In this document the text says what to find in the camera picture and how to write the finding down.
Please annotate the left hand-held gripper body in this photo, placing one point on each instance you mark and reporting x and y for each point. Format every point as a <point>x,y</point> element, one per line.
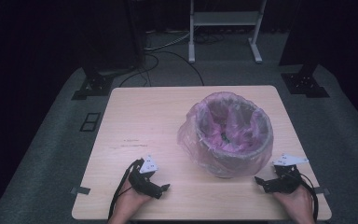
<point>143,183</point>

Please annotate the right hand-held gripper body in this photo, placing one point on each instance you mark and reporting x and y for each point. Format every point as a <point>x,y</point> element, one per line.
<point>284,180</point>

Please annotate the green plastic bin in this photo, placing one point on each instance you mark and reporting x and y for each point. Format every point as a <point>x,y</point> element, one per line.
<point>227,174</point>

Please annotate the pink plastic bag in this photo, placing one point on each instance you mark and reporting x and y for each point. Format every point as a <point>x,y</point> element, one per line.
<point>199,137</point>

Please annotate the person's left hand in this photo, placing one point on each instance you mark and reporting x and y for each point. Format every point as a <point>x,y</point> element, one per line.
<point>130,202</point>

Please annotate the person's right hand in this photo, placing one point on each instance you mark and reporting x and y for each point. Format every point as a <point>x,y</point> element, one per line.
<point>295,202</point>

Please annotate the small green scrap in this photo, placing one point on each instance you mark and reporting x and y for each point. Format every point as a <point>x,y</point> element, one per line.
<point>225,137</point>

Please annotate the black stand base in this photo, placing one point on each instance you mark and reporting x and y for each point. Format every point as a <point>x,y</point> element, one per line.
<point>94,87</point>
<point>304,84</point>

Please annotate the white metal stand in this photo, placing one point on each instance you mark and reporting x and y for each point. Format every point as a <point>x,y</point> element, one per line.
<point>227,18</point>

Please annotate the grey table edge bracket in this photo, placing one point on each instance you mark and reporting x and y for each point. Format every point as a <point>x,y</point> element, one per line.
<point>80,190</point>
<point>323,190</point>

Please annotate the black floor socket frame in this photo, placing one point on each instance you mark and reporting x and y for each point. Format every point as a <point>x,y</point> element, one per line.
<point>90,122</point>

